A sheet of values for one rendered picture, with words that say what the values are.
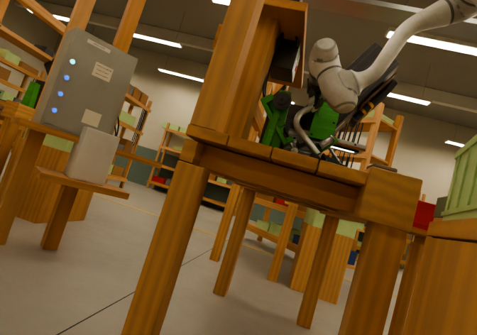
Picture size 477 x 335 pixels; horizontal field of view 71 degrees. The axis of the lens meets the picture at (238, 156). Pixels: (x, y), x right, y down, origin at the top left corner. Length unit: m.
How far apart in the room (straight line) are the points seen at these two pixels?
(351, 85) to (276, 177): 0.45
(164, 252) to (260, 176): 0.37
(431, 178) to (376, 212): 10.53
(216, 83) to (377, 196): 0.58
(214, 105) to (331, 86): 0.46
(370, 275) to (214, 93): 0.69
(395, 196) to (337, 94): 0.44
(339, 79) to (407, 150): 10.16
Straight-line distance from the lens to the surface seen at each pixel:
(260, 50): 1.53
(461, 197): 0.78
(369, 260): 1.01
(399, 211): 1.01
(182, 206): 1.04
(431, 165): 11.56
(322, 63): 1.33
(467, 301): 0.58
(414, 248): 1.97
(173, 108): 11.79
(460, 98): 9.93
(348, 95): 1.26
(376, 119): 4.44
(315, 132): 1.64
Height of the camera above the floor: 0.72
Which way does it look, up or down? 6 degrees up
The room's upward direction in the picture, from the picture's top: 17 degrees clockwise
